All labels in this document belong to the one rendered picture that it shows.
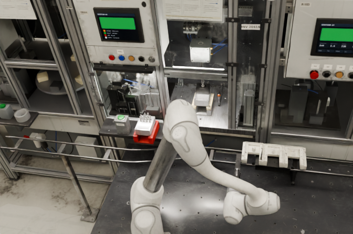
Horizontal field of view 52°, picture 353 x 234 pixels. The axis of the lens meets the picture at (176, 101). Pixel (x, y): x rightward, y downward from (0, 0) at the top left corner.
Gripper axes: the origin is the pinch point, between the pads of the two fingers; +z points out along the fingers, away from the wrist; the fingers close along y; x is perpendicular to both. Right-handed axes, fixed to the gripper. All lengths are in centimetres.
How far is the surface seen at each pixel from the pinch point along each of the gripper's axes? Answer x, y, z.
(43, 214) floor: 156, -88, -7
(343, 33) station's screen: -44, 76, 17
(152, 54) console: 50, 57, 20
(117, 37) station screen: 68, 69, 18
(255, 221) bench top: -11.8, -20.1, -27.1
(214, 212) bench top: 11.6, -19.8, -25.2
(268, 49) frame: -12, 63, 21
